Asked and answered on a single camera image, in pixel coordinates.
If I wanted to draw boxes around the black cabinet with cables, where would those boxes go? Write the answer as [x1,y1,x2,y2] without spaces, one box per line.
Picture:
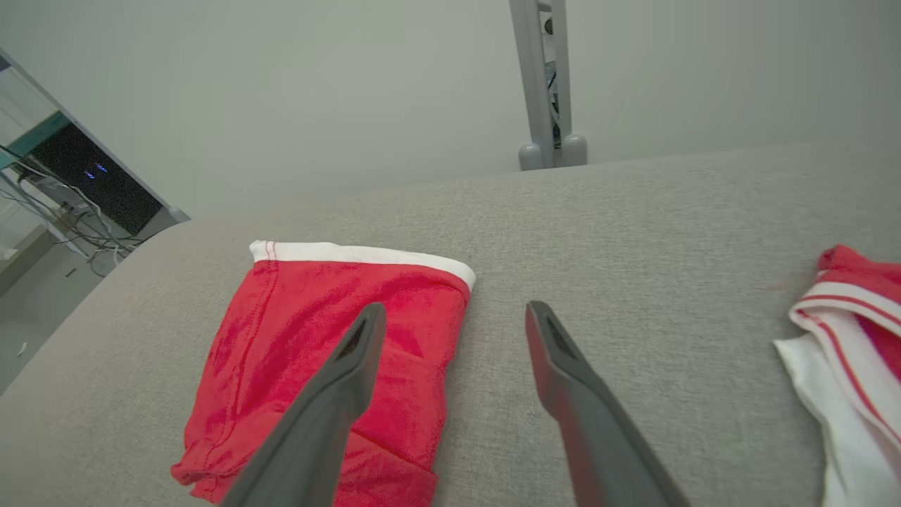
[0,144,145,277]

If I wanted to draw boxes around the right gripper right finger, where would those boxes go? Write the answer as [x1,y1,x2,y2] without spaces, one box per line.
[527,301,691,507]

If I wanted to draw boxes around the grey fabric sofa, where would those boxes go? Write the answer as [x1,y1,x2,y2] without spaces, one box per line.
[0,141,901,507]

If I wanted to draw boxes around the red jersey with striped trim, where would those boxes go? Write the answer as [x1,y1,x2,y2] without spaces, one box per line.
[773,244,901,507]

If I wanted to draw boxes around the grey partition post, two feet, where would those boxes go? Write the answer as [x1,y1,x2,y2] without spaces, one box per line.
[508,0,588,172]

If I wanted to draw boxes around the black screen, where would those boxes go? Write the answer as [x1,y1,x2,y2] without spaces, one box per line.
[28,123,164,234]

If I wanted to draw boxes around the red shorts with white waistband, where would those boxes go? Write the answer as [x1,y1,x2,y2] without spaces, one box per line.
[170,240,477,507]

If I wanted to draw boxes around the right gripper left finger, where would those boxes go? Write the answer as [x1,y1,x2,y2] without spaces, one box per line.
[220,303,386,507]

